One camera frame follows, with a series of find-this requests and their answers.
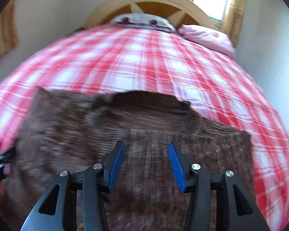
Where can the pink pillow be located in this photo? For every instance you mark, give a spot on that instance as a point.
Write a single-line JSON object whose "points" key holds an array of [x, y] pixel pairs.
{"points": [[209, 38]]}

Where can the red white plaid bedspread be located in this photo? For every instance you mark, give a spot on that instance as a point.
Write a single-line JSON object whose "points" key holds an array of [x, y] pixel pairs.
{"points": [[111, 59]]}

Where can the wooden arched headboard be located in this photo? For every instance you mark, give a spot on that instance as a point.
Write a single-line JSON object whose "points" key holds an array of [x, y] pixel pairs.
{"points": [[177, 12]]}

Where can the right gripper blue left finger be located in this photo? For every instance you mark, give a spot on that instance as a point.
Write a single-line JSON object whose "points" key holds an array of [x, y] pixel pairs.
{"points": [[56, 208]]}

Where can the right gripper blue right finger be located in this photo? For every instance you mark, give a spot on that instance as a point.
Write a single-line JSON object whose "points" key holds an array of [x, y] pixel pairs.
{"points": [[236, 210]]}

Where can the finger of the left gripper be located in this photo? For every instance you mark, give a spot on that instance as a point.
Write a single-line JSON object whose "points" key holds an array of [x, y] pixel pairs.
{"points": [[9, 154]]}

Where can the yellow curtain on left wall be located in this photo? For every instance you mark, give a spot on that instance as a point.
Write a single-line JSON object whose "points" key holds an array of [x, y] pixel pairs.
{"points": [[8, 29]]}

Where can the yellow curtain right of headboard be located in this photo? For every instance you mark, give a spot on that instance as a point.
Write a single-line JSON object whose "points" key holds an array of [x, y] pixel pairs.
{"points": [[231, 24]]}

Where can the white patterned pillow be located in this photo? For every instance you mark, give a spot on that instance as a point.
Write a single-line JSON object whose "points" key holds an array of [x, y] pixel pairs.
{"points": [[143, 21]]}

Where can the brown knitted sweater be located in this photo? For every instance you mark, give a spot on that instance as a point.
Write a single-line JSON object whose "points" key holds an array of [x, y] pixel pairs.
{"points": [[65, 130]]}

